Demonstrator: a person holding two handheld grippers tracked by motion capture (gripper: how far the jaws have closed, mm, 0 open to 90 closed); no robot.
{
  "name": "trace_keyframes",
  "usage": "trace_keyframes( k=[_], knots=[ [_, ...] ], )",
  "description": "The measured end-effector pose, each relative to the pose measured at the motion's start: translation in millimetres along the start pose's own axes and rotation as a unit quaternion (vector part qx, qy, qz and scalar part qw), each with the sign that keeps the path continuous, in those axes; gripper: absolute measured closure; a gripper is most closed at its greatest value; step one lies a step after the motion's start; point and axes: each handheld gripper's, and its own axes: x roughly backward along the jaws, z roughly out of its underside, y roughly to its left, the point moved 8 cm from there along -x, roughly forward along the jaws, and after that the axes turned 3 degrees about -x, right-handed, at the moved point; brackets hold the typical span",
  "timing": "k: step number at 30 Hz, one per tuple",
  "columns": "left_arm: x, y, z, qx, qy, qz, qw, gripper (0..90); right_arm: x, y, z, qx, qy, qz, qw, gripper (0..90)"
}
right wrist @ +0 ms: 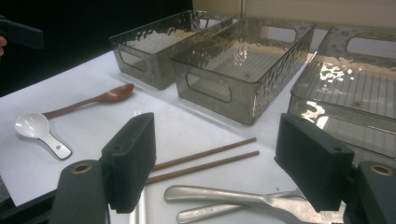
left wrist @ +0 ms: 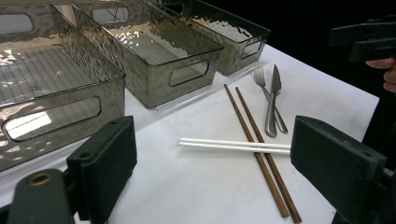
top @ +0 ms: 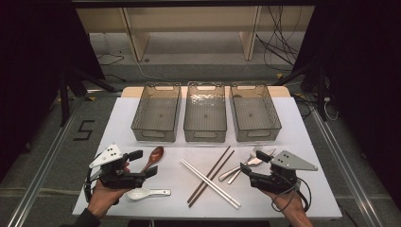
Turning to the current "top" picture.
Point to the reddish brown spoon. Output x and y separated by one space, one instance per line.
156 154

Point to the black tripod stand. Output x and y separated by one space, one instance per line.
321 94
64 101

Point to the light wooden shelf unit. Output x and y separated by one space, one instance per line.
195 19

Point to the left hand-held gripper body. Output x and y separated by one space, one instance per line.
105 156

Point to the white table board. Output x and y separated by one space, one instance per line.
214 213

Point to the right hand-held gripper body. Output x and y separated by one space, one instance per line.
290 162

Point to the clear grey plastic bin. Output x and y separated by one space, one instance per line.
254 115
205 115
156 115

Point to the person's right hand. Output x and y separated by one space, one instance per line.
291 203

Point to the aluminium floor rail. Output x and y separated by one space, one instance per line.
41 179
346 170

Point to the white chopsticks pair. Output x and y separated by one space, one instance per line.
205 183

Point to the person's left hand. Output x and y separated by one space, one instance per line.
105 198

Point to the white ceramic spoon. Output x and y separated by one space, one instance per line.
137 194

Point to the white chopstick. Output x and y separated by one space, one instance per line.
217 187

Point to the black curtain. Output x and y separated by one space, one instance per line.
362 63
31 63

